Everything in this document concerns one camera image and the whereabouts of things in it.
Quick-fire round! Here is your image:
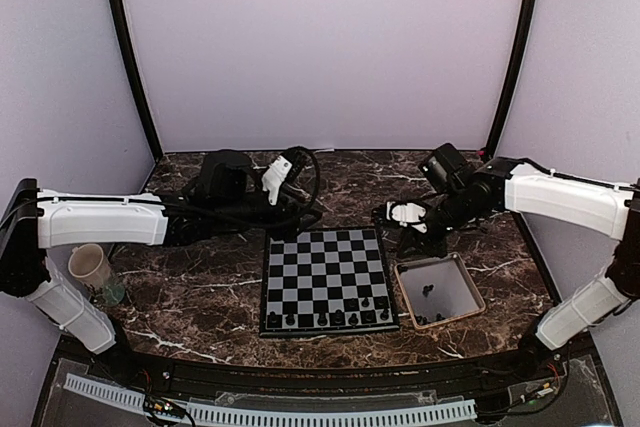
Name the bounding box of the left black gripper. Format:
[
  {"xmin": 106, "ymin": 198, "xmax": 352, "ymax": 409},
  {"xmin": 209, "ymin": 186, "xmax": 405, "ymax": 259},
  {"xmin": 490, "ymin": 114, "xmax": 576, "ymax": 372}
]
[{"xmin": 212, "ymin": 187, "xmax": 322, "ymax": 241}]

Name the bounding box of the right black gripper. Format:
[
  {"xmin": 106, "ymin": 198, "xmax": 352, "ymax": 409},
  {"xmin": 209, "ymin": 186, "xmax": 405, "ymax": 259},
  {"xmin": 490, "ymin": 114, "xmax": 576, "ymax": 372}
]
[{"xmin": 397, "ymin": 186, "xmax": 483, "ymax": 259}]

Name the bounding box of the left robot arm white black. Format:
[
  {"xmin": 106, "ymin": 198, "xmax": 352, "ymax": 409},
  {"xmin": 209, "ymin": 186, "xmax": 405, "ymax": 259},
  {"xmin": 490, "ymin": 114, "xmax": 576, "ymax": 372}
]
[{"xmin": 1, "ymin": 146, "xmax": 322, "ymax": 383}]

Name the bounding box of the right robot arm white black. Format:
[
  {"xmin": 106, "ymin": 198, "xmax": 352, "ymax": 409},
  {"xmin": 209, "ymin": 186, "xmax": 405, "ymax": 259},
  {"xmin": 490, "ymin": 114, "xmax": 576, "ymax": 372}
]
[{"xmin": 384, "ymin": 143, "xmax": 639, "ymax": 381}]

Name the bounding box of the black grey chess board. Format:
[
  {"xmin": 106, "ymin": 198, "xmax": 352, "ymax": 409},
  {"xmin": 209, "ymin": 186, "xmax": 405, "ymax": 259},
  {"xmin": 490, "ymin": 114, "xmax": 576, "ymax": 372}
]
[{"xmin": 259, "ymin": 226, "xmax": 399, "ymax": 338}]

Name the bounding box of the small green circuit board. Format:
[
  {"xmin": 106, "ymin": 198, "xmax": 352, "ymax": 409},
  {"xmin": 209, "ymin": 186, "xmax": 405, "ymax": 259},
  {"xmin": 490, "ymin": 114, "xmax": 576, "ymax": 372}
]
[{"xmin": 142, "ymin": 395, "xmax": 185, "ymax": 419}]

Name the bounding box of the wooden tray with dark base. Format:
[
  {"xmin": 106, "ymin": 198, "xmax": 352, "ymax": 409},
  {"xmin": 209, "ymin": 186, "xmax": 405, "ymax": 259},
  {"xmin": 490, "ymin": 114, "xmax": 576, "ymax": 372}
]
[{"xmin": 395, "ymin": 253, "xmax": 486, "ymax": 331}]

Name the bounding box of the beige paper cup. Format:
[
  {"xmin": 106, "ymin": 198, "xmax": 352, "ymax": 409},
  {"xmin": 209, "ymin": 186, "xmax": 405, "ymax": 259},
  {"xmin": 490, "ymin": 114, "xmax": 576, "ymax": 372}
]
[{"xmin": 68, "ymin": 243, "xmax": 125, "ymax": 307}]

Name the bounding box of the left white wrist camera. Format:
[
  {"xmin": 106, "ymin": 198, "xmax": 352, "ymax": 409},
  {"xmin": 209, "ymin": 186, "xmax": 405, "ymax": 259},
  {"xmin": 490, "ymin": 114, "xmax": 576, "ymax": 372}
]
[{"xmin": 261, "ymin": 150, "xmax": 296, "ymax": 206}]

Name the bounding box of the black front rail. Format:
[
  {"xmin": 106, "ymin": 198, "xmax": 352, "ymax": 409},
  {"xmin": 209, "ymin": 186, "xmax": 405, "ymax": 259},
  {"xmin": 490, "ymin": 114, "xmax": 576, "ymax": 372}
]
[{"xmin": 133, "ymin": 352, "xmax": 521, "ymax": 394}]

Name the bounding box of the white slotted cable duct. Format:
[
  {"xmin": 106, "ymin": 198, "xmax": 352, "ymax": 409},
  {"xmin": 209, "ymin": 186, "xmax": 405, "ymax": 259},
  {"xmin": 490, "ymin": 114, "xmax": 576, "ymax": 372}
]
[{"xmin": 63, "ymin": 373, "xmax": 477, "ymax": 427}]

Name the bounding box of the left black frame post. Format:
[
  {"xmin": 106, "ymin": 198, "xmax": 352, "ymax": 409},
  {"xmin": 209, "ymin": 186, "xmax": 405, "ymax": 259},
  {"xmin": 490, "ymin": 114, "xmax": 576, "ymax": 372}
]
[{"xmin": 108, "ymin": 0, "xmax": 164, "ymax": 162}]

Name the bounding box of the black frame post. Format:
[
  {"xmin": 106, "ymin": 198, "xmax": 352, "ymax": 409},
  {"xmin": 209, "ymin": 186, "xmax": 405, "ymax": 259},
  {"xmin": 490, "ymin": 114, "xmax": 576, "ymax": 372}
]
[
  {"xmin": 482, "ymin": 0, "xmax": 536, "ymax": 160},
  {"xmin": 108, "ymin": 0, "xmax": 164, "ymax": 162}
]

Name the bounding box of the right black frame post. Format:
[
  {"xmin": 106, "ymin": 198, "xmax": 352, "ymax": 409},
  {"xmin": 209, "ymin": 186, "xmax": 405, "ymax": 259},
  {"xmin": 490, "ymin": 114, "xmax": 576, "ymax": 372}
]
[{"xmin": 482, "ymin": 0, "xmax": 536, "ymax": 160}]

